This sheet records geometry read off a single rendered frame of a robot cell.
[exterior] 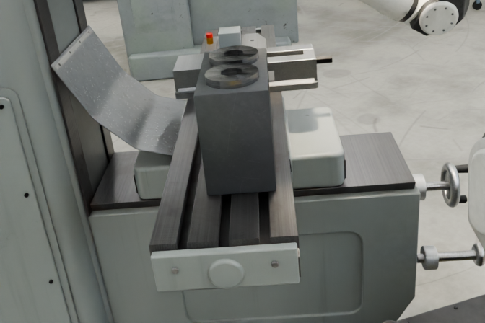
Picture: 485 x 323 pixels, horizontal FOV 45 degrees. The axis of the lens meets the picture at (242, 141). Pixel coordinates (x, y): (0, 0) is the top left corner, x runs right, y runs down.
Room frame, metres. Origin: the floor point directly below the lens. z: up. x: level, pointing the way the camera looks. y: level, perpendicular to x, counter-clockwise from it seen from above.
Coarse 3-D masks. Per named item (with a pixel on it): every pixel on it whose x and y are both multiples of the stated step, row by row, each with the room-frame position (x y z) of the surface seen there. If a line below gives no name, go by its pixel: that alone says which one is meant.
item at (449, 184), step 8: (448, 168) 1.28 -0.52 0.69; (456, 168) 1.28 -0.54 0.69; (464, 168) 1.28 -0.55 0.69; (416, 176) 1.29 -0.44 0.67; (440, 176) 1.34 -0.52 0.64; (448, 176) 1.29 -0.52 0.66; (456, 176) 1.25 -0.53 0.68; (416, 184) 1.27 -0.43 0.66; (424, 184) 1.27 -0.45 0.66; (432, 184) 1.29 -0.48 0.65; (440, 184) 1.28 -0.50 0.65; (448, 184) 1.28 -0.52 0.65; (456, 184) 1.24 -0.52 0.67; (424, 192) 1.26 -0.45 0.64; (448, 192) 1.28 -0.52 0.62; (456, 192) 1.23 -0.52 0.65; (448, 200) 1.27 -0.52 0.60; (456, 200) 1.23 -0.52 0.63; (464, 200) 1.28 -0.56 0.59
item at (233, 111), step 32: (224, 64) 0.96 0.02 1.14; (256, 64) 0.98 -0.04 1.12; (224, 96) 0.86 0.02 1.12; (256, 96) 0.85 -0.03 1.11; (224, 128) 0.86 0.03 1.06; (256, 128) 0.85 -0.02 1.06; (224, 160) 0.86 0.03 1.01; (256, 160) 0.85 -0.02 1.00; (224, 192) 0.86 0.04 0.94; (256, 192) 0.86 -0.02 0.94
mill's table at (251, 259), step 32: (256, 32) 1.92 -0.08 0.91; (192, 128) 1.15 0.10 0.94; (192, 160) 1.00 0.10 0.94; (288, 160) 0.96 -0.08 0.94; (192, 192) 0.92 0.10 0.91; (288, 192) 0.85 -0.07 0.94; (160, 224) 0.79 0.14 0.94; (192, 224) 0.78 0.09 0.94; (224, 224) 0.80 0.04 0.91; (256, 224) 0.76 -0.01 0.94; (288, 224) 0.75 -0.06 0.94; (160, 256) 0.72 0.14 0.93; (192, 256) 0.71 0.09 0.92; (224, 256) 0.71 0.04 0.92; (256, 256) 0.71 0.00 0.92; (288, 256) 0.71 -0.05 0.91; (160, 288) 0.72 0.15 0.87; (192, 288) 0.72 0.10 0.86
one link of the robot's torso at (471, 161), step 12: (480, 144) 0.74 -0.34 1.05; (480, 156) 0.73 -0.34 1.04; (468, 168) 0.76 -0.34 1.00; (480, 168) 0.72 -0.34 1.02; (468, 180) 0.76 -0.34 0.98; (480, 180) 0.72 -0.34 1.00; (468, 192) 0.76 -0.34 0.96; (480, 192) 0.72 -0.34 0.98; (468, 204) 0.75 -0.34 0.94; (480, 204) 0.72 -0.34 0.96; (468, 216) 0.75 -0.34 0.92; (480, 216) 0.71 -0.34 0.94; (480, 228) 0.71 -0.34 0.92; (480, 240) 0.75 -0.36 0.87
